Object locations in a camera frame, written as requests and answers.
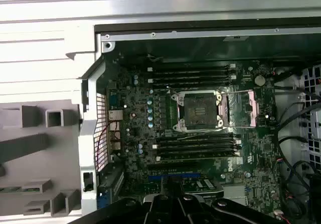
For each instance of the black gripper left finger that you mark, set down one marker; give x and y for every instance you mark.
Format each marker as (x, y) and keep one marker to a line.
(155, 211)

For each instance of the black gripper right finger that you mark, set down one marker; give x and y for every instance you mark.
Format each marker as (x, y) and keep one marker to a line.
(195, 211)

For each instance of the metal socket cover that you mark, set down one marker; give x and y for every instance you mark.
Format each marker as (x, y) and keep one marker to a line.
(252, 108)

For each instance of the CPU socket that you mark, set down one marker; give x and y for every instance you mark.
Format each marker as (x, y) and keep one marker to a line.
(198, 111)

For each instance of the small black graphics card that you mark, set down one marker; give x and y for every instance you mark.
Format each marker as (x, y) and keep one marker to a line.
(203, 187)

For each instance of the blue expansion slot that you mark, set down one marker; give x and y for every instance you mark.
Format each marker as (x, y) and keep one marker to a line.
(160, 177)

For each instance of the silver chipset heatsink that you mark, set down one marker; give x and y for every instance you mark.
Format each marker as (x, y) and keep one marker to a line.
(233, 192)

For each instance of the black expansion slot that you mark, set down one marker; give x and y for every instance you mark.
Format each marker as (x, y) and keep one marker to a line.
(173, 166)

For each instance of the black RAM slot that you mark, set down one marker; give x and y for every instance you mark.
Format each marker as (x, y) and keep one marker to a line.
(195, 144)
(190, 72)
(195, 138)
(190, 82)
(195, 157)
(190, 67)
(195, 150)
(190, 77)

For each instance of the green motherboard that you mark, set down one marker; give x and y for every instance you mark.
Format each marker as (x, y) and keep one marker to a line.
(263, 158)

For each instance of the black and silver PC case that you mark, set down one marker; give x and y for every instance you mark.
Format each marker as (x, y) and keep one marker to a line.
(87, 133)

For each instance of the silver port housing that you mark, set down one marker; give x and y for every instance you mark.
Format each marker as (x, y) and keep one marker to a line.
(116, 115)

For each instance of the grey parts rack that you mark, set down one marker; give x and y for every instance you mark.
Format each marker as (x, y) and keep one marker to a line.
(50, 158)

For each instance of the round coin battery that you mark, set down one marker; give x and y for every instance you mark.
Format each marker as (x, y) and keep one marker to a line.
(260, 79)

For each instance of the metal disk bay cage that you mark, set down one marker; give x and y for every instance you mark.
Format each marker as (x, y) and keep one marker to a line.
(313, 123)

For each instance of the green RAM stick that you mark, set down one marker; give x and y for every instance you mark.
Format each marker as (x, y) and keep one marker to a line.
(10, 190)

